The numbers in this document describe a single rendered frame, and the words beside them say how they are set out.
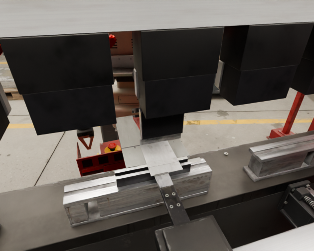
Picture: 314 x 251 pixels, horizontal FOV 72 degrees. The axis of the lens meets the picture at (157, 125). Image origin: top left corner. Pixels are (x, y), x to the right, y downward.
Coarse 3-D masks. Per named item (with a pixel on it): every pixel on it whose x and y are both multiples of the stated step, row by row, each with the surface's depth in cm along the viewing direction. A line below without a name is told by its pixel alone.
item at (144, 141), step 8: (144, 120) 47; (152, 120) 47; (160, 120) 48; (168, 120) 49; (176, 120) 49; (144, 128) 48; (152, 128) 49; (160, 128) 49; (168, 128) 50; (176, 128) 51; (144, 136) 49; (152, 136) 50; (160, 136) 51; (168, 136) 52; (176, 136) 53; (144, 144) 52
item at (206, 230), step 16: (160, 176) 53; (160, 192) 50; (176, 192) 49; (176, 208) 46; (176, 224) 43; (192, 224) 39; (208, 224) 39; (160, 240) 38; (176, 240) 37; (192, 240) 37; (208, 240) 37; (224, 240) 38
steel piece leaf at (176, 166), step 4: (164, 164) 57; (168, 164) 57; (172, 164) 57; (176, 164) 57; (152, 168) 56; (156, 168) 56; (160, 168) 56; (164, 168) 56; (168, 168) 56; (172, 168) 56; (176, 168) 56; (180, 168) 56; (152, 172) 55; (156, 172) 55; (160, 172) 55; (168, 172) 55
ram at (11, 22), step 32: (0, 0) 27; (32, 0) 28; (64, 0) 29; (96, 0) 30; (128, 0) 31; (160, 0) 33; (192, 0) 34; (224, 0) 35; (256, 0) 37; (288, 0) 38; (0, 32) 29; (32, 32) 30; (64, 32) 31; (96, 32) 32
